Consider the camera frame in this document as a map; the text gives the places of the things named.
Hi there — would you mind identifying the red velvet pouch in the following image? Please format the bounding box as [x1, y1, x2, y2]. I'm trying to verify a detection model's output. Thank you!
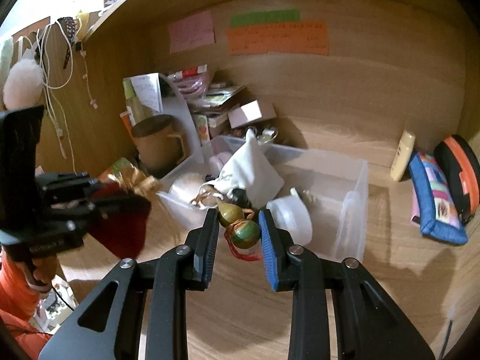
[88, 183, 151, 259]

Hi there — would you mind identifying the pink round compact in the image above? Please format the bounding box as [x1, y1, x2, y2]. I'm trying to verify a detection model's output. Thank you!
[208, 151, 232, 176]

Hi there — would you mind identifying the green wooden gourd charm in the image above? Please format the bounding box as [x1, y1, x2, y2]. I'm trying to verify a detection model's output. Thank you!
[216, 198, 263, 263]

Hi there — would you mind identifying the white cloth drawstring bag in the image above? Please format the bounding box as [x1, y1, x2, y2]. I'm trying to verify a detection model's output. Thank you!
[207, 129, 285, 209]

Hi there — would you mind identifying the person's left hand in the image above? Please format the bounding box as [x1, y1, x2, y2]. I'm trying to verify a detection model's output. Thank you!
[16, 255, 59, 291]

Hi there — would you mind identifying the brown mug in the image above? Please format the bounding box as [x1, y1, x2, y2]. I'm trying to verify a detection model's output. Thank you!
[131, 115, 188, 176]

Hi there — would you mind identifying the white fluffy pompom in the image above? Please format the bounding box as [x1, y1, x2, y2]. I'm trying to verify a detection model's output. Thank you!
[3, 58, 43, 111]

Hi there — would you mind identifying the blue patchwork pouch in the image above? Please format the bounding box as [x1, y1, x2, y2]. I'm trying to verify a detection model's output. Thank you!
[408, 152, 469, 245]

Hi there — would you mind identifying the clear plastic storage bin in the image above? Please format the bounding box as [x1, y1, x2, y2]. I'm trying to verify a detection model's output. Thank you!
[158, 136, 368, 262]

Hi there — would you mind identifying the white paper receipt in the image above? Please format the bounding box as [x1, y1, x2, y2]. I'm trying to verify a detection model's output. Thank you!
[130, 73, 163, 115]

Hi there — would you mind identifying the white bookend stand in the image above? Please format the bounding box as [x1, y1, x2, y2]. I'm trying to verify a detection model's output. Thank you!
[159, 73, 201, 158]

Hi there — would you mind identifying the fruit pattern box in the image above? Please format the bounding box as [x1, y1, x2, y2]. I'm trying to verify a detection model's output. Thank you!
[192, 114, 210, 146]

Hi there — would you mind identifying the stack of books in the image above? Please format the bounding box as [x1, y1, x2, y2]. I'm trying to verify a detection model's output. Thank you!
[187, 85, 246, 139]

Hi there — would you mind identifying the cream lotion bottle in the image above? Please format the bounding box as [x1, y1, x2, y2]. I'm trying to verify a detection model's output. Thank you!
[390, 130, 416, 181]

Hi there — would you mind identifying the black orange round case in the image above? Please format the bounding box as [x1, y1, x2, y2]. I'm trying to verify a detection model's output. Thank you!
[433, 135, 479, 224]

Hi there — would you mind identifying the bowl of beads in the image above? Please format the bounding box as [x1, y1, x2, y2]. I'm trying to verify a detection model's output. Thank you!
[231, 125, 278, 145]

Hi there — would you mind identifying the small pink white box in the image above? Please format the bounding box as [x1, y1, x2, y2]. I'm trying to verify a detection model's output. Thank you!
[228, 100, 277, 128]

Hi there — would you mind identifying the pink sticky note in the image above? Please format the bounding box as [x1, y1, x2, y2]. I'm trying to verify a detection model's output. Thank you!
[168, 10, 216, 54]

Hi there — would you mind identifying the green paper note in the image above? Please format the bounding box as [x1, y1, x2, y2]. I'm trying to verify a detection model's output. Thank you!
[230, 9, 301, 29]

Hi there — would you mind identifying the orange paper note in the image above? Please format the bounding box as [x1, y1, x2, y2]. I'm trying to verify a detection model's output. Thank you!
[226, 22, 329, 56]

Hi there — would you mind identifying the pink coiled cable pack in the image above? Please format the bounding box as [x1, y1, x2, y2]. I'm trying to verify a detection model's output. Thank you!
[174, 72, 211, 100]

